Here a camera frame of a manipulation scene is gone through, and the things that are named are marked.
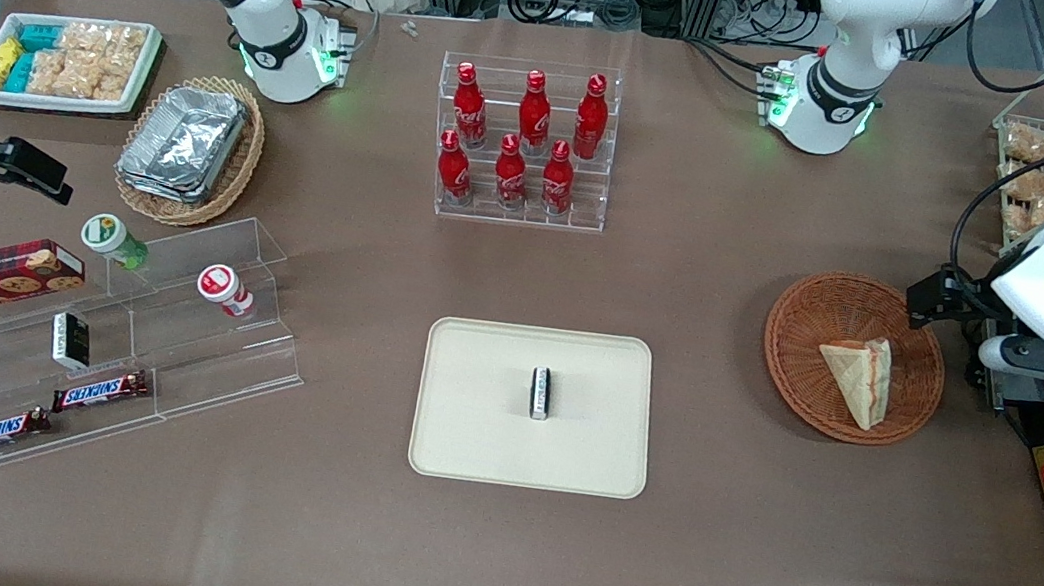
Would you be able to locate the red white drink bottle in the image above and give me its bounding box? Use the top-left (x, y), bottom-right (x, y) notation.
top-left (194, 262), bottom-right (260, 320)

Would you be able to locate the triangular sandwich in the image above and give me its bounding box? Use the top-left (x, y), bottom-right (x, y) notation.
top-left (808, 329), bottom-right (898, 435)

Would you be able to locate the light oval wicker basket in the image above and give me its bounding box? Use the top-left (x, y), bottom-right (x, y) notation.
top-left (108, 65), bottom-right (273, 236)

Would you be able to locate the clear acrylic step shelf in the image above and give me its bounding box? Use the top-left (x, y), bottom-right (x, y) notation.
top-left (0, 184), bottom-right (325, 511)

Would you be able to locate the clear rice cracker bag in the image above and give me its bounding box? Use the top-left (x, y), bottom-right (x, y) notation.
top-left (94, 58), bottom-right (142, 106)
top-left (103, 24), bottom-right (150, 69)
top-left (59, 19), bottom-right (111, 64)
top-left (29, 47), bottom-right (105, 103)

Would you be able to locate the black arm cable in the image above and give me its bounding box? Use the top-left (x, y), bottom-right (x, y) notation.
top-left (944, 120), bottom-right (1044, 302)

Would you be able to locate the brown Snickers bar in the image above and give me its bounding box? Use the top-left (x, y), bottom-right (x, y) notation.
top-left (50, 360), bottom-right (152, 425)
top-left (0, 403), bottom-right (54, 471)

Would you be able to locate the red cola bottle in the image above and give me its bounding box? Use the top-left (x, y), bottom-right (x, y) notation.
top-left (490, 133), bottom-right (534, 213)
top-left (432, 128), bottom-right (480, 208)
top-left (446, 61), bottom-right (496, 150)
top-left (570, 72), bottom-right (614, 163)
top-left (538, 138), bottom-right (581, 218)
top-left (512, 68), bottom-right (558, 158)

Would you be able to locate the brown wicker basket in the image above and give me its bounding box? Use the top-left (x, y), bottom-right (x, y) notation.
top-left (752, 263), bottom-right (957, 455)

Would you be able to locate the clear fried snack bag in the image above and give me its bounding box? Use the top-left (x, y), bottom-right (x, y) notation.
top-left (1000, 123), bottom-right (1044, 167)
top-left (1004, 196), bottom-right (1044, 240)
top-left (998, 165), bottom-right (1044, 207)

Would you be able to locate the beige plastic tray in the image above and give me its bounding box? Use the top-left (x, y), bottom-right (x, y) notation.
top-left (406, 311), bottom-right (666, 505)

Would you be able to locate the green white drink bottle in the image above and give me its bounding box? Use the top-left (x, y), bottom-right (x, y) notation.
top-left (77, 210), bottom-right (154, 274)

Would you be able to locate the clear acrylic bottle rack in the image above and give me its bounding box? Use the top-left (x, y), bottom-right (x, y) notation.
top-left (423, 47), bottom-right (626, 237)

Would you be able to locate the yellow snack pack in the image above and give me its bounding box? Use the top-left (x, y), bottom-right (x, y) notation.
top-left (0, 37), bottom-right (25, 92)

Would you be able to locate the small black white box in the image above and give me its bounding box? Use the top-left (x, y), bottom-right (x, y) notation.
top-left (47, 310), bottom-right (97, 372)
top-left (527, 366), bottom-right (557, 423)

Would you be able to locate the teal snack pack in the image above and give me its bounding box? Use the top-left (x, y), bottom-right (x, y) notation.
top-left (16, 20), bottom-right (66, 58)
top-left (4, 49), bottom-right (37, 96)

